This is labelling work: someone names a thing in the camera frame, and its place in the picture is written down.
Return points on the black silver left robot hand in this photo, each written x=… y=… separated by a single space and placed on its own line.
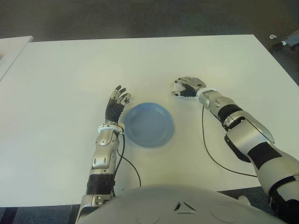
x=114 y=112

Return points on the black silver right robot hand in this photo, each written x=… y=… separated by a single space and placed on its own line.
x=195 y=82

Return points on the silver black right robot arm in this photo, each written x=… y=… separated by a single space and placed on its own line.
x=247 y=137

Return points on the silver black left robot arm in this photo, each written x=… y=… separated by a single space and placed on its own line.
x=104 y=151

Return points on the blue plastic plate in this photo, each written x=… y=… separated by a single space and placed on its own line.
x=149 y=126

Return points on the black shoe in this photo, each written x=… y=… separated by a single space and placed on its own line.
x=277 y=47

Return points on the small white floor object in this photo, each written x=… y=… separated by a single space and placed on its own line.
x=272 y=37

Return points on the person's blue jeans leg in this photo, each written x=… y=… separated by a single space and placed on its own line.
x=294 y=39

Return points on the grey robot torso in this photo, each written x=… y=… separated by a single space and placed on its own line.
x=182 y=205

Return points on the white side table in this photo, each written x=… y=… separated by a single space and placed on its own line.
x=11 y=49

